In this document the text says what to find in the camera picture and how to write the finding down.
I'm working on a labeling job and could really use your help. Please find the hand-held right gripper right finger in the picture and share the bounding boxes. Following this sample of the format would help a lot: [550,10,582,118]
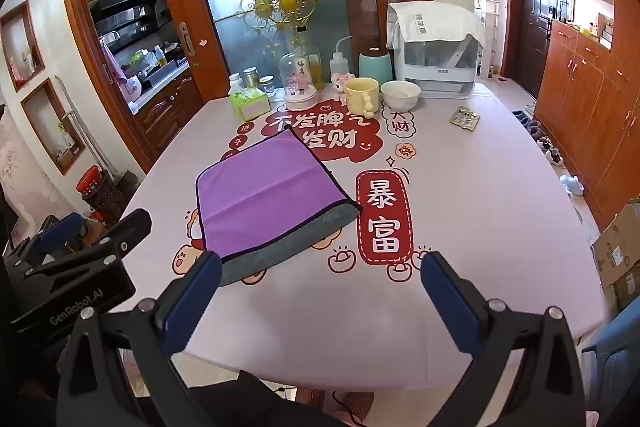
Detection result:
[419,251,588,427]

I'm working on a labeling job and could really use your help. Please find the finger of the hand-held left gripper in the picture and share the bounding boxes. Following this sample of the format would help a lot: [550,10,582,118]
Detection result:
[4,213,101,268]
[22,208,152,281]

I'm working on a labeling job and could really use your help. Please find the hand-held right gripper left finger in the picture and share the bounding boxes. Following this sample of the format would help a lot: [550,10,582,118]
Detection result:
[56,251,223,427]

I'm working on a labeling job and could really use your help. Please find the grey towel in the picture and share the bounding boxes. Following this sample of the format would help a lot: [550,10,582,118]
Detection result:
[219,201,363,288]

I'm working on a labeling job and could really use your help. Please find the purple towel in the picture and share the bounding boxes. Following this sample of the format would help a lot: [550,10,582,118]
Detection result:
[195,128,362,264]

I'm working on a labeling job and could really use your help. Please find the red lidded jar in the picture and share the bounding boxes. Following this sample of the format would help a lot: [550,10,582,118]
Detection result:
[77,164,124,228]

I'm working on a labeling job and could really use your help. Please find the pink printed tablecloth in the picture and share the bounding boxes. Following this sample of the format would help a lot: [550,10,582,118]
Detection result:
[102,82,605,394]

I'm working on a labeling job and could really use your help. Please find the wooden kitchen base cabinet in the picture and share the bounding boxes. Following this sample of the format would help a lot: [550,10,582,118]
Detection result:
[131,71,207,148]

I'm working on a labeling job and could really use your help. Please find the pink hanging cloth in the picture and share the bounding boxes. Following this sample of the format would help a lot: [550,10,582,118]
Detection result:
[101,38,142,104]

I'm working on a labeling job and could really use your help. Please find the white slippers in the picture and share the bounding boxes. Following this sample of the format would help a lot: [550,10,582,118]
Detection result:
[559,174,585,197]

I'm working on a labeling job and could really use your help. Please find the cardboard box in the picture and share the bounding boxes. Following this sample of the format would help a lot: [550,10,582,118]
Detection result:
[592,202,640,274]
[602,264,640,314]

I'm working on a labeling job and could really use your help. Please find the blue chair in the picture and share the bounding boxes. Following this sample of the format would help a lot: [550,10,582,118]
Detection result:
[581,302,640,427]

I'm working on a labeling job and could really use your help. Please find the green tissue box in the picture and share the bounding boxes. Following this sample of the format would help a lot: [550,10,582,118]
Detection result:
[227,88,271,122]

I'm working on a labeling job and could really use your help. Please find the silver blister pack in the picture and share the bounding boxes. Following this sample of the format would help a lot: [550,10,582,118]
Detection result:
[448,107,481,131]

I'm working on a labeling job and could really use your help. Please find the row of grey shoes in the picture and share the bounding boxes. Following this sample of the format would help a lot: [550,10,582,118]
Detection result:
[510,109,567,164]

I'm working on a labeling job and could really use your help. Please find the white bowl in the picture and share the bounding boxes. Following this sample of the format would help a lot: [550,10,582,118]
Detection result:
[381,80,422,112]

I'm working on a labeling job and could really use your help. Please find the black range hood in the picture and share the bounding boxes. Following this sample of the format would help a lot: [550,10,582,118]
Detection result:
[89,0,172,54]

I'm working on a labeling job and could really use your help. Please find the yellow mug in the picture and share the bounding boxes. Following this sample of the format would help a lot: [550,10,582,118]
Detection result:
[343,77,379,120]

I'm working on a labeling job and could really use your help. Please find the glass dome ornament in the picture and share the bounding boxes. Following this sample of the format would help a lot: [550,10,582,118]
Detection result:
[278,52,319,106]

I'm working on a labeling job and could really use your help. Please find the white countertop appliance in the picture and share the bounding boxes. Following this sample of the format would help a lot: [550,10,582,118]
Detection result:
[392,32,483,100]

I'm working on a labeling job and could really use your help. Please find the teal canister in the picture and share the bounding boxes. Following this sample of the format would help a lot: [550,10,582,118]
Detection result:
[358,48,396,82]

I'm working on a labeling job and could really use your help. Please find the large wooden storage cabinet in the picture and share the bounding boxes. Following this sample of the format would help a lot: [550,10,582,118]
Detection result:
[531,0,640,235]

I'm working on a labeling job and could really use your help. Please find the jar of yellow liquid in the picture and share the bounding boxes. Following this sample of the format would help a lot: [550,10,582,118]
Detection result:
[308,53,327,90]

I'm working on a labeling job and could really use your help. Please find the clear squeeze wash bottle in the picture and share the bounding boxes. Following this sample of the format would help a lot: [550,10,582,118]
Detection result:
[329,35,357,86]

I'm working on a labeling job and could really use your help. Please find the clear bottle with black cap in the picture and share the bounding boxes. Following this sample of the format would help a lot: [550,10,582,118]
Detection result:
[294,26,314,58]

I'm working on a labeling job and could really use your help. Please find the white narrow shelf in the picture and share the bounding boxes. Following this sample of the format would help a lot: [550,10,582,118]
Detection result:
[482,0,501,78]

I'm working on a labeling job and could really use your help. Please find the white dust cover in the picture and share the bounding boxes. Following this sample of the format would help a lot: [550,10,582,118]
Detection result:
[386,2,487,54]

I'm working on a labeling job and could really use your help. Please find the dark wooden entry door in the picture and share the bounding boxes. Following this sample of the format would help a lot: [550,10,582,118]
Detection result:
[514,0,557,98]

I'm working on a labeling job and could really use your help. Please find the black cable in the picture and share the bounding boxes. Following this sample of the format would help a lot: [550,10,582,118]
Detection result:
[330,389,362,427]

